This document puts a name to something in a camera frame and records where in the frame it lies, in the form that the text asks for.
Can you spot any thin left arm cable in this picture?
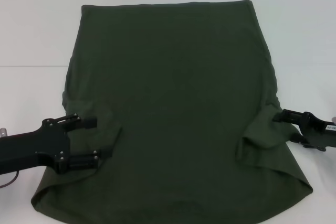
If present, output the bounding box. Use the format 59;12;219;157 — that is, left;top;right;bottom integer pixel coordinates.
0;170;20;189

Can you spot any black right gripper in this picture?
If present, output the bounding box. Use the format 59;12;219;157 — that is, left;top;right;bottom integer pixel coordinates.
272;108;336;153

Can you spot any dark green shirt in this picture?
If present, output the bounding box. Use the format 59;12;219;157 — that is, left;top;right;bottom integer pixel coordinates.
30;0;314;224

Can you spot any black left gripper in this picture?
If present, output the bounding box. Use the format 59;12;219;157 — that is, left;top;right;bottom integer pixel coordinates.
0;113;114;175

